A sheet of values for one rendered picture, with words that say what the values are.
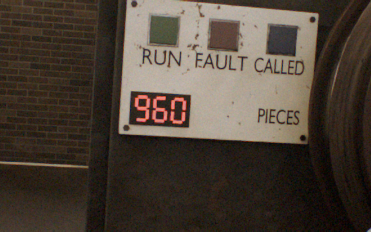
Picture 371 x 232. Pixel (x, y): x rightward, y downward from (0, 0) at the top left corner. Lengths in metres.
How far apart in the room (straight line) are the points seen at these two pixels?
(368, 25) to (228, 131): 0.23
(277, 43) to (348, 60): 0.14
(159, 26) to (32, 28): 6.04
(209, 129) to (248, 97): 0.07
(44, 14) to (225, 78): 6.05
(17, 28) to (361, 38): 6.23
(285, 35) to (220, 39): 0.09
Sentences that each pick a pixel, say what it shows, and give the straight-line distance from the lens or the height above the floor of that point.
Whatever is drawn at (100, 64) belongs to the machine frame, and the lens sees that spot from 0.90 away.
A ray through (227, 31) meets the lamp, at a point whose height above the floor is 1.21.
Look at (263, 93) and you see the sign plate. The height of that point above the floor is 1.13.
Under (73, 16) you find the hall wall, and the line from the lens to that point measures 6.79.
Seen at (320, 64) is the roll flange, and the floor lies 1.17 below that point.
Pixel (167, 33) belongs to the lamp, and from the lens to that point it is 0.80.
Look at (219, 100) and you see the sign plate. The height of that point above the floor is 1.11.
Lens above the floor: 1.15
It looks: 5 degrees down
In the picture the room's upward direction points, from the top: 4 degrees clockwise
